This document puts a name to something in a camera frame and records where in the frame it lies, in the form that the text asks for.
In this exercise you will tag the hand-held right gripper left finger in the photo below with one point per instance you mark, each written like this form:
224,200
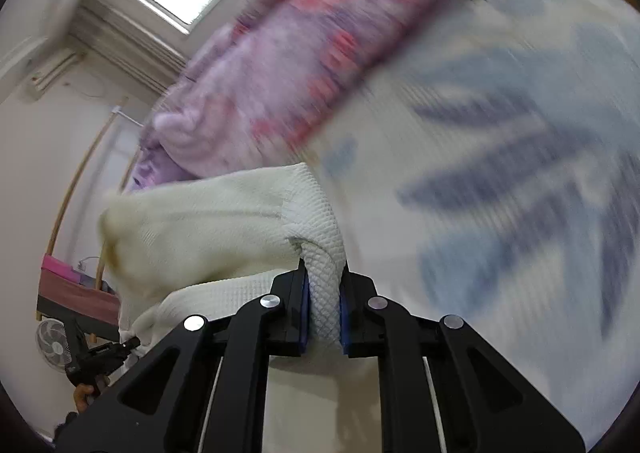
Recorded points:
303,313

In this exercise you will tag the person's left hand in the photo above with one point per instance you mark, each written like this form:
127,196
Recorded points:
86,395

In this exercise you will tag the white bed sheet blue leaves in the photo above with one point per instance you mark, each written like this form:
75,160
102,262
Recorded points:
500,183

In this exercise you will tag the white standing fan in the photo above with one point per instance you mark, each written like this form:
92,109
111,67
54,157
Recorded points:
52,343

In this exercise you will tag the pink box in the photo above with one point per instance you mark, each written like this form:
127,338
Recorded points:
57,267

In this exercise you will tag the cream knit sweater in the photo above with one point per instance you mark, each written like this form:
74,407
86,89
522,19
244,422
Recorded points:
210,233

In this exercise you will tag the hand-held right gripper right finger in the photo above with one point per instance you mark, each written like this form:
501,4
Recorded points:
344,318

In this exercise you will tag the curved wooden pole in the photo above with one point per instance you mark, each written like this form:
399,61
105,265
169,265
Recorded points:
75,173

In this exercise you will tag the table with pink cloth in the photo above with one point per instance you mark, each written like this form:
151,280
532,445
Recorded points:
80,298

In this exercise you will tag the purple blanket pink print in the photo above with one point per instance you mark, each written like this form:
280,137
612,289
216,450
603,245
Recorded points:
280,73

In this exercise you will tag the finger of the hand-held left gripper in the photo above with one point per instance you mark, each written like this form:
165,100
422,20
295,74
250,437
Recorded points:
131,343

